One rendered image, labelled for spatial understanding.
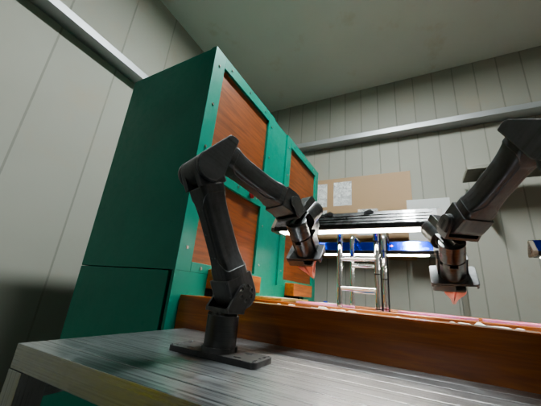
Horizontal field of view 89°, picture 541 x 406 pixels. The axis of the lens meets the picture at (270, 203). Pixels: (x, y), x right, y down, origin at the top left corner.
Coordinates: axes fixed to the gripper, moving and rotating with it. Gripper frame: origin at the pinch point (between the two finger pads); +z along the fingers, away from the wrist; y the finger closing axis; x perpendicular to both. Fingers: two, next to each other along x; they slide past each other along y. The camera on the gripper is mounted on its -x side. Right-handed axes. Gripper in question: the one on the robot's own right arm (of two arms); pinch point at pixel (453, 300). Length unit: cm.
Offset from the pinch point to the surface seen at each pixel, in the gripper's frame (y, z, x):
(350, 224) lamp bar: 28.3, -10.9, -22.6
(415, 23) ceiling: -9, -65, -289
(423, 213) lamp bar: 4.6, -11.5, -26.4
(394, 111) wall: 19, 18, -305
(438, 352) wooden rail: 5.5, -9.8, 22.7
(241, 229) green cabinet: 79, -9, -26
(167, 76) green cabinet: 106, -81, -53
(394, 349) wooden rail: 13.4, -9.4, 23.2
